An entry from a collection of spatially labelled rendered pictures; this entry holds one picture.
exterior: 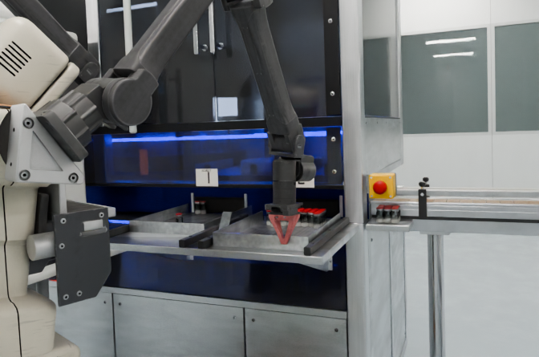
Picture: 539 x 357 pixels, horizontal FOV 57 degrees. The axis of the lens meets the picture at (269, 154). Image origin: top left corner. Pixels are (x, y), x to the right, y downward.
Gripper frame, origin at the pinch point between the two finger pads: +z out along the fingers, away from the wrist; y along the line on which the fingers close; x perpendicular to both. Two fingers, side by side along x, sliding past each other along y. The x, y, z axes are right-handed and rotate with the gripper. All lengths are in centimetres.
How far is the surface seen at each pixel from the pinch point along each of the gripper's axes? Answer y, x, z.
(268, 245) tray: 0.8, 4.6, 1.4
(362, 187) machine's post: 36.2, -11.7, -12.1
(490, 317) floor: 216, -50, 71
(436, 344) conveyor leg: 55, -31, 39
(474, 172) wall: 498, -40, -14
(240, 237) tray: 0.5, 12.2, -0.2
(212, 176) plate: 35, 39, -15
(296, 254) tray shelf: -2.7, -4.1, 2.7
